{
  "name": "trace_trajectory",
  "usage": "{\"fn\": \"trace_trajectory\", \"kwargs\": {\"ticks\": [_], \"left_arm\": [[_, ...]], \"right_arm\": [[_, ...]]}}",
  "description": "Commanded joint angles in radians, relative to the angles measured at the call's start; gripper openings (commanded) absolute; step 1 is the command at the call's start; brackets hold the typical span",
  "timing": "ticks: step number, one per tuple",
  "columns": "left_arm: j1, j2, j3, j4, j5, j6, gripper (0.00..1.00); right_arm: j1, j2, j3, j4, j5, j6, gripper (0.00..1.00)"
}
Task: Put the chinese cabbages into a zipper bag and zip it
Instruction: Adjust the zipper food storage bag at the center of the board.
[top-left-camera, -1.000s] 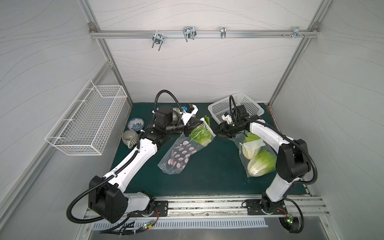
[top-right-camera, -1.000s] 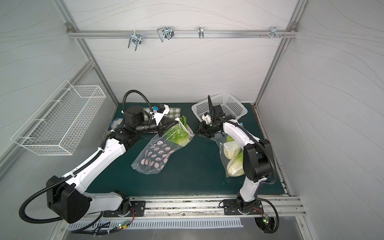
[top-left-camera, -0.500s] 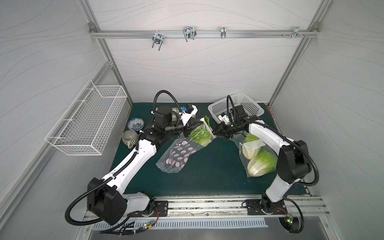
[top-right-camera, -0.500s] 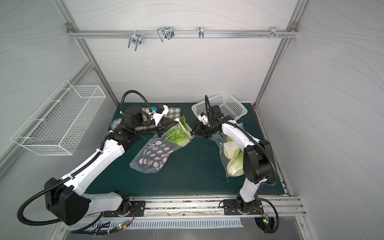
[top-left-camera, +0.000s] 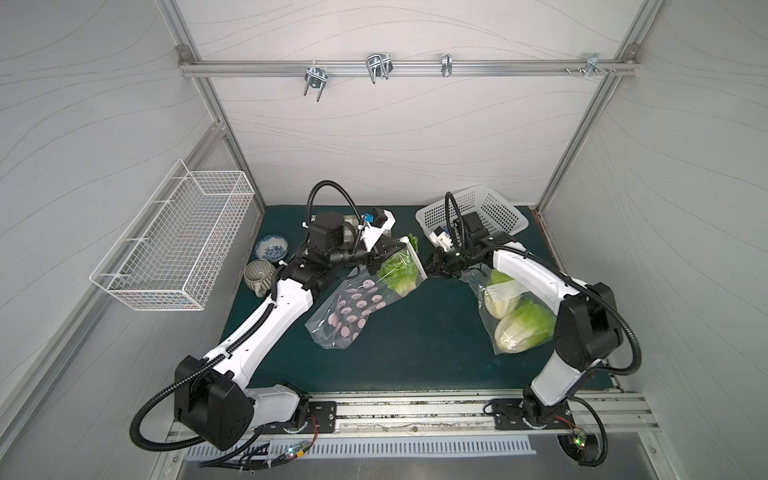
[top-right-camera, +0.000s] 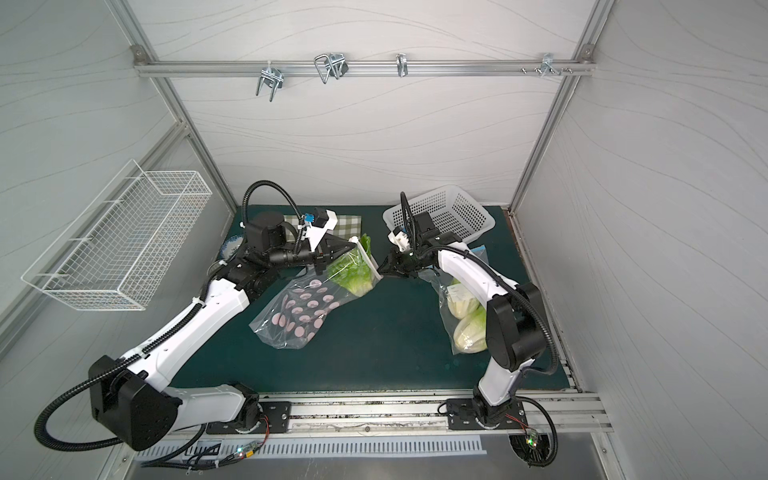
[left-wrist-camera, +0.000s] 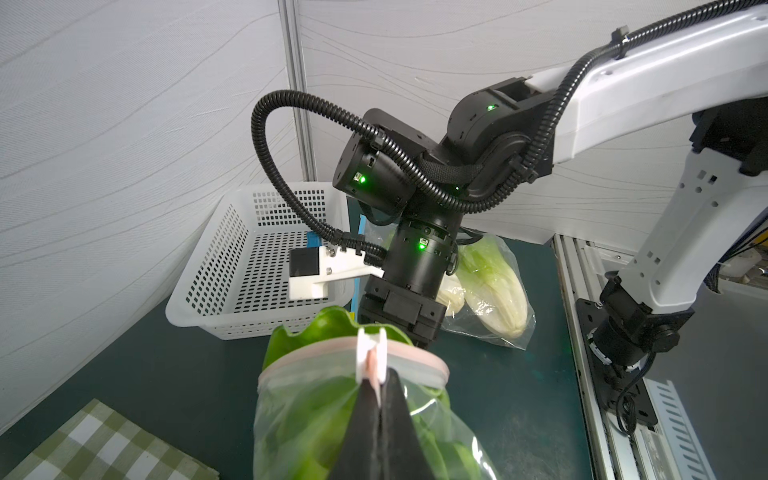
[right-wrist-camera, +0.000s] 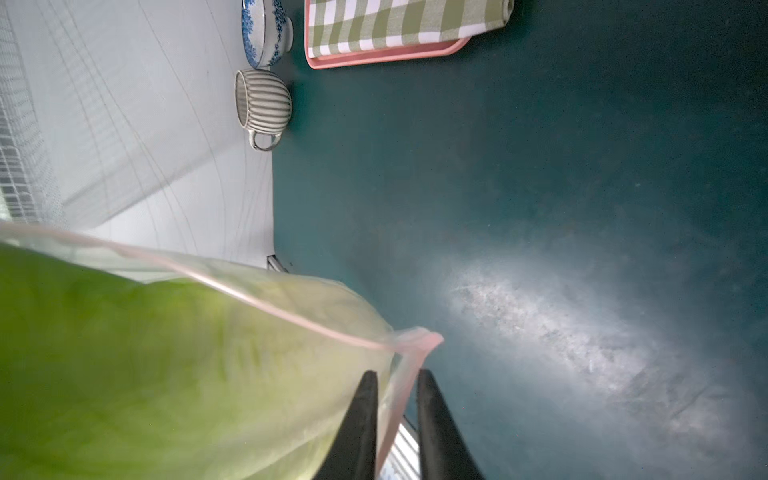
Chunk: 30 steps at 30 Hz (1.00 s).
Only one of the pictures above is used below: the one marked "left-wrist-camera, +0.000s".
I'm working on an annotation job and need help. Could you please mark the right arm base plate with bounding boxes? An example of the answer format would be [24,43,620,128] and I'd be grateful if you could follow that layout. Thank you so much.
[575,299,646,413]

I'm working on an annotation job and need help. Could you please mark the right black cable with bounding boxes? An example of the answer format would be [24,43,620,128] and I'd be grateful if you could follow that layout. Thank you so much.
[249,0,768,269]

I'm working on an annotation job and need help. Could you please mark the pink-dotted zipper bag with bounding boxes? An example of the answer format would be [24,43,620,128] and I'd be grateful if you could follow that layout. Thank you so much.
[251,325,499,480]

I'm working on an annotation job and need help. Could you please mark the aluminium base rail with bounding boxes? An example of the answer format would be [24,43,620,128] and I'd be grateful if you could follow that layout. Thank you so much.
[552,234,657,479]

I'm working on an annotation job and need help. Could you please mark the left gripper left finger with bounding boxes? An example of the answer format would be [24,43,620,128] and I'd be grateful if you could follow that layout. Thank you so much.
[328,380,382,479]

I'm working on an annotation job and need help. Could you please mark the chinese cabbage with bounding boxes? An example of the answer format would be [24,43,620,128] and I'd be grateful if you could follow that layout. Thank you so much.
[436,275,465,317]
[456,235,528,341]
[255,305,481,480]

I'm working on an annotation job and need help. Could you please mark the white plastic basket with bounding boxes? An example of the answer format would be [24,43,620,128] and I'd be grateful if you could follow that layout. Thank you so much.
[165,184,354,340]

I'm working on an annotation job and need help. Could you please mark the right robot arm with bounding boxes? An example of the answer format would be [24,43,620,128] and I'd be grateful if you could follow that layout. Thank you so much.
[334,1,767,381]

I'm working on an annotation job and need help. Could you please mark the white vented strip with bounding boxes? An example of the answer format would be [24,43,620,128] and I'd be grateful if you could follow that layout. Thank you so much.
[645,380,716,480]

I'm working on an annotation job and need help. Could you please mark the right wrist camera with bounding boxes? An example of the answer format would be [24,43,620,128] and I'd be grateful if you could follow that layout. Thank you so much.
[288,246,384,300]

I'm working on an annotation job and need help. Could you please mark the clear blue-zip zipper bag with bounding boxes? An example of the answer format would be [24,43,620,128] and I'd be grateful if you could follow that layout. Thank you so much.
[357,215,538,352]

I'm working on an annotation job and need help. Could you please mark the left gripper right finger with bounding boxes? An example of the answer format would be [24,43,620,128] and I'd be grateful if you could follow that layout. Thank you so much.
[380,368,434,479]

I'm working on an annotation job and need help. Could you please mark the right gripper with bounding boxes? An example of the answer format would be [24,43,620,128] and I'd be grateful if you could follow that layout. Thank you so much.
[358,215,462,348]

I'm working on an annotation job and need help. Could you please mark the green checkered cloth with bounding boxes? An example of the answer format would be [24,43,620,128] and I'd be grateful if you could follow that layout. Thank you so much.
[6,399,220,479]

